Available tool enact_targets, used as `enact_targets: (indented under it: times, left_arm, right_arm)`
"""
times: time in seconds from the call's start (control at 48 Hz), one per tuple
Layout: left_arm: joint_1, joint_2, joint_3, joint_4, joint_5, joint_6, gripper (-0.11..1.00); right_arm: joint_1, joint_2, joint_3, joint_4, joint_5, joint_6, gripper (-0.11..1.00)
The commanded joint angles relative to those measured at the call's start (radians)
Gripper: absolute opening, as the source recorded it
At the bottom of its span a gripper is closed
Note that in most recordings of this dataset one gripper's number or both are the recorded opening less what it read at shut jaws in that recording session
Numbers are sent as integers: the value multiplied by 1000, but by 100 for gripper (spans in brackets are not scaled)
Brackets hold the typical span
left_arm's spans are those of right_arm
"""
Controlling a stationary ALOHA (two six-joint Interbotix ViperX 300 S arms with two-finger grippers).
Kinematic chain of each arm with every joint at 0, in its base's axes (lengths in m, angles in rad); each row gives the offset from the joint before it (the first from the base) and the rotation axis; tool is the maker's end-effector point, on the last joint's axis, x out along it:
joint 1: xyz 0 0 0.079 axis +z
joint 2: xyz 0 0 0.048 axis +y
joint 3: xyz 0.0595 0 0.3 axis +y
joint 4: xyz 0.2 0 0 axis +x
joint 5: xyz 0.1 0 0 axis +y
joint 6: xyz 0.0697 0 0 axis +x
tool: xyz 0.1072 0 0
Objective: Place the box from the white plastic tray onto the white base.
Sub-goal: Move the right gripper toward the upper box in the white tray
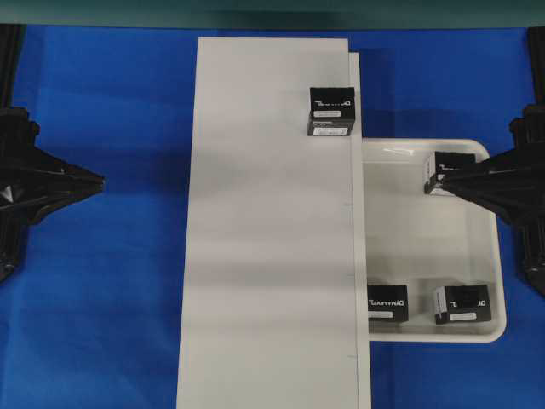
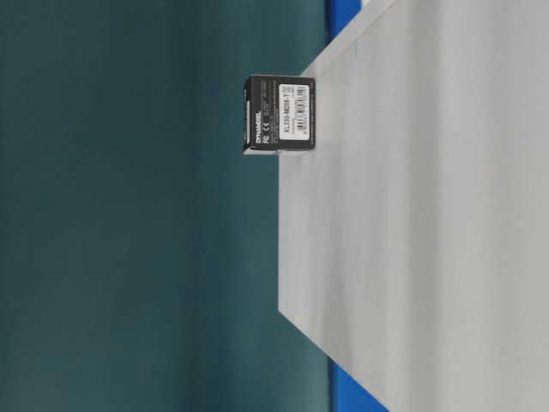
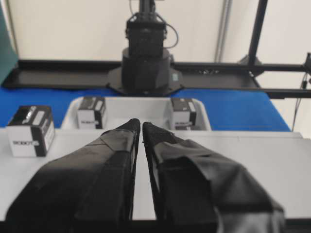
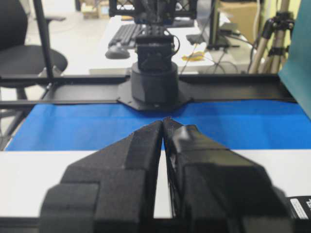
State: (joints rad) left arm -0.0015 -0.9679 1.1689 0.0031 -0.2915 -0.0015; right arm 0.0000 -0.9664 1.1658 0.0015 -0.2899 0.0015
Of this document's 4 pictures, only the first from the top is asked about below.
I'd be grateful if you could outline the white base board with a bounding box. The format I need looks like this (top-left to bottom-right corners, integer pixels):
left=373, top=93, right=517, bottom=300
left=176, top=37, right=371, bottom=408

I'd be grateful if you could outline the black box on base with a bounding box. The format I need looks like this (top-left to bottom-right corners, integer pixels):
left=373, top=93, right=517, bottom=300
left=307, top=87, right=356, bottom=136

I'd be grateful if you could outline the black box tray bottom right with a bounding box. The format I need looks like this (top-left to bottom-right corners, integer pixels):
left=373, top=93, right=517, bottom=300
left=434, top=285, right=491, bottom=325

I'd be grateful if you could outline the blue table cloth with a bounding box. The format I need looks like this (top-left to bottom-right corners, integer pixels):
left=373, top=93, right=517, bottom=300
left=1, top=26, right=534, bottom=408

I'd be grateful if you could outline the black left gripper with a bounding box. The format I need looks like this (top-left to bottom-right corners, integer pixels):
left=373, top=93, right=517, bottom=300
left=1, top=107, right=105, bottom=239

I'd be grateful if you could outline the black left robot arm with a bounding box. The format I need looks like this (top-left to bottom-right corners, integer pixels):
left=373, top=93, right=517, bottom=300
left=1, top=24, right=105, bottom=281

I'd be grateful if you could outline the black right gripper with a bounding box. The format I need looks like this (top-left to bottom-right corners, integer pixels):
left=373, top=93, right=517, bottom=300
left=439, top=104, right=544, bottom=228

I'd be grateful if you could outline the black box tray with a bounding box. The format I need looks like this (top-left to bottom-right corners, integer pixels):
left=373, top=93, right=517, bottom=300
left=434, top=285, right=491, bottom=325
left=367, top=285, right=409, bottom=323

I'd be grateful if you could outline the black box tray bottom left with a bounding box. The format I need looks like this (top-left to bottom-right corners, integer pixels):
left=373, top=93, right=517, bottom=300
left=367, top=285, right=409, bottom=323

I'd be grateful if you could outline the black box with white side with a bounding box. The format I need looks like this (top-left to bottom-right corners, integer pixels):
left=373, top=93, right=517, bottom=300
left=422, top=151, right=476, bottom=196

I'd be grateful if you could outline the white plastic tray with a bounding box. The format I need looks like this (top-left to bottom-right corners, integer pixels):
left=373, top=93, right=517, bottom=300
left=362, top=138, right=507, bottom=343

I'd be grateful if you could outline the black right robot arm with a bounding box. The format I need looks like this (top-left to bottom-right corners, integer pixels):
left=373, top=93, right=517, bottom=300
left=439, top=26, right=544, bottom=295

